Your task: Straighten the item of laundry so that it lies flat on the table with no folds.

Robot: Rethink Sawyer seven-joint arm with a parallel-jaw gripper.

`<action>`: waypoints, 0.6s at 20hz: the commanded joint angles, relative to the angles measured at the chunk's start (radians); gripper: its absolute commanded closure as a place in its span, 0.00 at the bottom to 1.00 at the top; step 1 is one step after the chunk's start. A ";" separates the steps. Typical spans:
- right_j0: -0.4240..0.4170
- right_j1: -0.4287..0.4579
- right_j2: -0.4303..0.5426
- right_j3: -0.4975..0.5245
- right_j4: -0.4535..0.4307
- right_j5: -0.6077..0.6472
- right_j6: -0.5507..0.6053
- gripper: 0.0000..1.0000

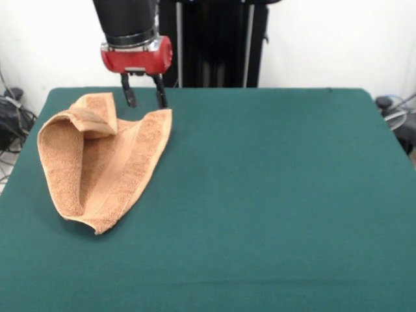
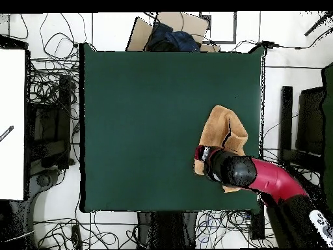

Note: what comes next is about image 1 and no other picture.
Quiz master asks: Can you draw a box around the orange terry towel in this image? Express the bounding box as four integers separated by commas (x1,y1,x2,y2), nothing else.
36,92,174,236

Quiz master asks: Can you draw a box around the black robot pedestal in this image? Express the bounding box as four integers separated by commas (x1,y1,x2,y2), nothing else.
151,0,270,88

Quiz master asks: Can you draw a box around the black cable tangle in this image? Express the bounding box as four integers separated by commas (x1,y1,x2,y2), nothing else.
0,64,38,192

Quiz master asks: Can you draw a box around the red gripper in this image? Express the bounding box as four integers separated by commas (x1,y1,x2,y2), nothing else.
99,34,173,110

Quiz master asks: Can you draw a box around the dark green table cloth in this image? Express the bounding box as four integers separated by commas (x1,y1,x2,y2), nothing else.
0,86,416,312

